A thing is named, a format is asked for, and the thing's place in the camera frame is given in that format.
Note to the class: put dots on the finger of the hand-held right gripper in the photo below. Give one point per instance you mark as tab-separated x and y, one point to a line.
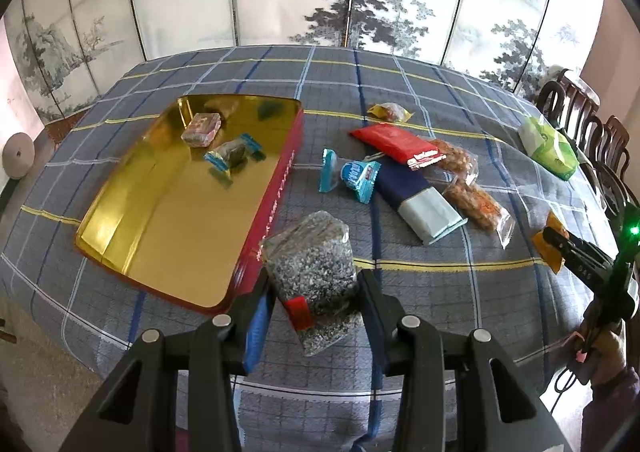
580	259

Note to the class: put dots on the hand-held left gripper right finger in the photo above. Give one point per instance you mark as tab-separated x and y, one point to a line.
372	312

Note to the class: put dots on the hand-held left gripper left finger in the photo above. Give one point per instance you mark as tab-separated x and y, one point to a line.
257	327

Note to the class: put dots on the orange snack packet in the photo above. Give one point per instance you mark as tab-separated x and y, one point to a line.
547	249

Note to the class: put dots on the clear bag of dark seeds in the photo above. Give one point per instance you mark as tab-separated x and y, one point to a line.
310	262

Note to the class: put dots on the clear bag of fried snacks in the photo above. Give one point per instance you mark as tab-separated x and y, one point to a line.
477	204
457	160

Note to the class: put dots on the dark blue and pale packet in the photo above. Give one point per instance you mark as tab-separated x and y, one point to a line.
420	204

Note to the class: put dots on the teal and white snack packet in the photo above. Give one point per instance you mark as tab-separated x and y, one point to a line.
356	176

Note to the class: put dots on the red and gold tin box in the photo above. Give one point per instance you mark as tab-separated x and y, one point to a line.
165	222

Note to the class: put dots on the red snack packet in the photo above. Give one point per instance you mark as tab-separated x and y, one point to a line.
395	142

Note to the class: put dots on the person's right forearm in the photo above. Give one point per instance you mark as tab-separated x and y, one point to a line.
612	417

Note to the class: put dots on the dark wooden chair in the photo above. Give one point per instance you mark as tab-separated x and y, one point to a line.
607	142
617	192
565	95

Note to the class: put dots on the green tissue pack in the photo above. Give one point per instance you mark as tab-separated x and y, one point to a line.
547	147

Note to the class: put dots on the blue-ended clear snack wrapper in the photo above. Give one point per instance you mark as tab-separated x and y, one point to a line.
232	153

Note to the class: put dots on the small yellow snack packet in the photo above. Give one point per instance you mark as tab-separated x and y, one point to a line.
391	111

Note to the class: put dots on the small brown snack packet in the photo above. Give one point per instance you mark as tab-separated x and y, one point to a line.
201	129

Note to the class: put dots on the plaid tablecloth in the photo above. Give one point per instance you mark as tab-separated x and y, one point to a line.
350	82

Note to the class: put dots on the round grey disc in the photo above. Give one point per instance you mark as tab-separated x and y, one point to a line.
17	155

